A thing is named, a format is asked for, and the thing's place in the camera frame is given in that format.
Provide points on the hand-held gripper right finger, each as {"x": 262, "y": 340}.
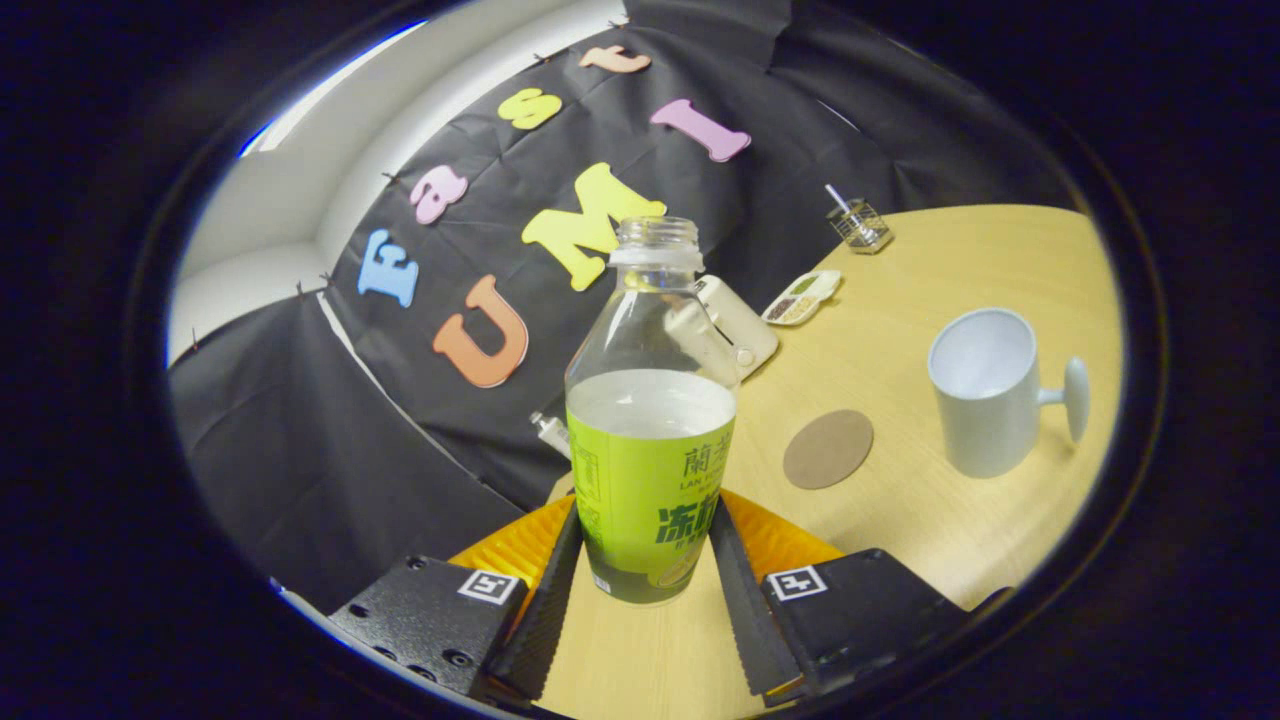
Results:
{"x": 750, "y": 620}

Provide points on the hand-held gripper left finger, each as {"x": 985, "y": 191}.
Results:
{"x": 545, "y": 620}

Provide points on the green label juice bottle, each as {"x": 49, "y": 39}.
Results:
{"x": 650, "y": 480}

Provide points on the round brown coaster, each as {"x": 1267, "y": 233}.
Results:
{"x": 828, "y": 450}

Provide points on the white cup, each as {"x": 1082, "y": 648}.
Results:
{"x": 985, "y": 420}

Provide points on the small white spray bottle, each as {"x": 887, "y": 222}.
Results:
{"x": 552, "y": 435}

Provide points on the wooden table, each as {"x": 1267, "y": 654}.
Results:
{"x": 950, "y": 540}

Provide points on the white toaster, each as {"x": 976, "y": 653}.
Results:
{"x": 750, "y": 335}

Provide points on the white divided snack tray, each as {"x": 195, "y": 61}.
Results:
{"x": 800, "y": 298}

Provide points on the white straw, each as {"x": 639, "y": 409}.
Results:
{"x": 836, "y": 197}

